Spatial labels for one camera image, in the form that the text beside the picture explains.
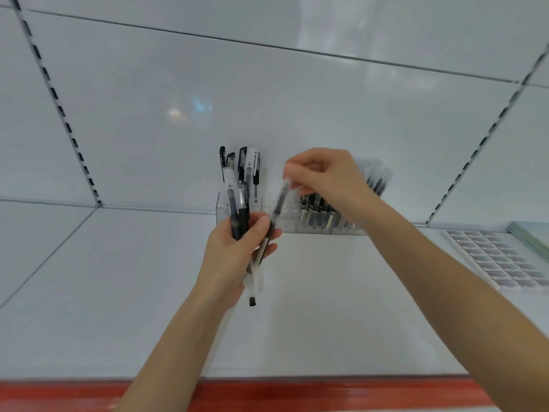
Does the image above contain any person's right hand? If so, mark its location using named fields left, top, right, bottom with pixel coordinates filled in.
left=283, top=148, right=383, bottom=231

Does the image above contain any person's left hand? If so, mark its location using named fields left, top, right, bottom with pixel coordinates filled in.
left=195, top=211, right=283, bottom=310

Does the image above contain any clear gel pen black grip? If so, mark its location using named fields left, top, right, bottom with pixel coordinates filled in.
left=237, top=181, right=251, bottom=241
left=222, top=166, right=242, bottom=241

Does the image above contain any clear gel pen black ink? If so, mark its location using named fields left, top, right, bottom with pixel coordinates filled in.
left=256, top=179, right=292, bottom=264

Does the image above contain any clear gel pen black tip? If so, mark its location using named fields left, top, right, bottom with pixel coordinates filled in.
left=245, top=262, right=263, bottom=308

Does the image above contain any person's left forearm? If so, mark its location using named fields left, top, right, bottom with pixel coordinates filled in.
left=114, top=287, right=236, bottom=412

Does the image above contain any person's right forearm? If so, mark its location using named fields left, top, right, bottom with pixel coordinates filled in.
left=358, top=196, right=549, bottom=412

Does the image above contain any clear acrylic pen holder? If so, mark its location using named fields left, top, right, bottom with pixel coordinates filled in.
left=215, top=189, right=297, bottom=233

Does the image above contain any clear acrylic display tray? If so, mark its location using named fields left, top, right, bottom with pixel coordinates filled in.
left=295, top=193, right=368, bottom=236

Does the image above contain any row of packaged black pens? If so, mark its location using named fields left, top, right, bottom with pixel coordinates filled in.
left=299, top=157, right=395, bottom=235

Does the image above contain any red shelf edge strip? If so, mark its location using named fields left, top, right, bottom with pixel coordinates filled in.
left=0, top=376, right=496, bottom=412

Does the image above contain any slotted metal shelf upright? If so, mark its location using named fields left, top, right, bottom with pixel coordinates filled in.
left=8, top=0, right=104, bottom=208
left=426, top=42, right=549, bottom=228

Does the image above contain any sheet of grey erasers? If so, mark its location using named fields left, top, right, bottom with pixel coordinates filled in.
left=443, top=229, right=549, bottom=293

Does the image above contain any stack of green notebooks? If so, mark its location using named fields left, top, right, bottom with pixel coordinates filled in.
left=507, top=220, right=549, bottom=263

